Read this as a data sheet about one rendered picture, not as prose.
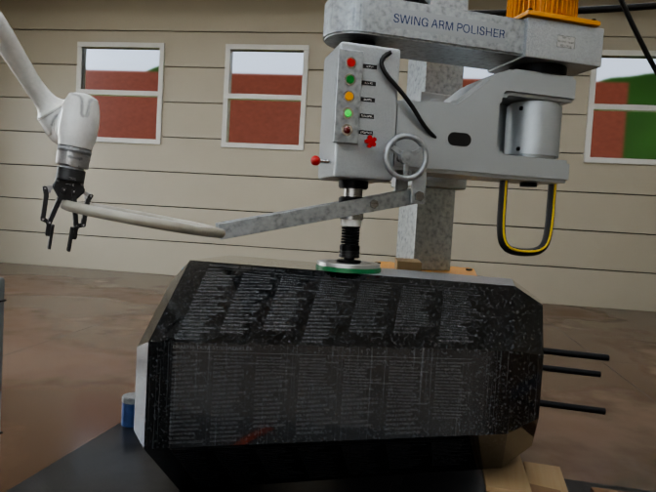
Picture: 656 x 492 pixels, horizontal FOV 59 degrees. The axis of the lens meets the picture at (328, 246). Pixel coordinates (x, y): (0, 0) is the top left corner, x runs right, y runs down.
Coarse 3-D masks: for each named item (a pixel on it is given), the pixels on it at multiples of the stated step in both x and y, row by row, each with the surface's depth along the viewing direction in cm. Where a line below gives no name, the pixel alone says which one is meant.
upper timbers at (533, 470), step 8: (528, 464) 191; (536, 464) 192; (528, 472) 184; (536, 472) 185; (544, 472) 185; (552, 472) 185; (560, 472) 186; (528, 480) 179; (536, 480) 179; (544, 480) 179; (552, 480) 180; (560, 480) 180; (552, 488) 174; (560, 488) 175
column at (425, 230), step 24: (432, 0) 254; (456, 0) 258; (408, 72) 272; (432, 72) 256; (456, 72) 260; (408, 96) 271; (432, 192) 260; (408, 216) 266; (432, 216) 261; (408, 240) 265; (432, 240) 262; (432, 264) 263
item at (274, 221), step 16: (400, 192) 192; (416, 192) 191; (304, 208) 196; (320, 208) 186; (336, 208) 187; (352, 208) 189; (368, 208) 190; (384, 208) 191; (224, 224) 179; (240, 224) 180; (256, 224) 181; (272, 224) 182; (288, 224) 184; (304, 224) 185
